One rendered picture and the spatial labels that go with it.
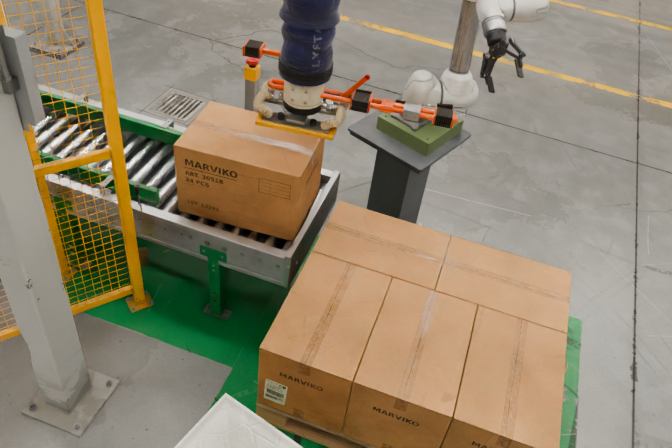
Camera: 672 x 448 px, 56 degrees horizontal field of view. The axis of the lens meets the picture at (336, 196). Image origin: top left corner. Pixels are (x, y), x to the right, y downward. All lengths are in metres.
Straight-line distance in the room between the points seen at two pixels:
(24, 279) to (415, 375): 1.50
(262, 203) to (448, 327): 0.99
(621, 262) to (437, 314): 1.79
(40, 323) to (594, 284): 3.00
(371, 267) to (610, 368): 1.45
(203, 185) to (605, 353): 2.29
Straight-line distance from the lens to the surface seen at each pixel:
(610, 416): 3.51
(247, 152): 2.84
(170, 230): 3.08
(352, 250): 2.99
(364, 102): 2.61
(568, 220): 4.45
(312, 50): 2.50
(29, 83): 2.09
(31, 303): 2.57
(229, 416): 1.89
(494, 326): 2.86
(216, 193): 2.96
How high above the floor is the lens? 2.66
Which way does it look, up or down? 40 degrees down
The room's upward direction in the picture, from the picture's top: 8 degrees clockwise
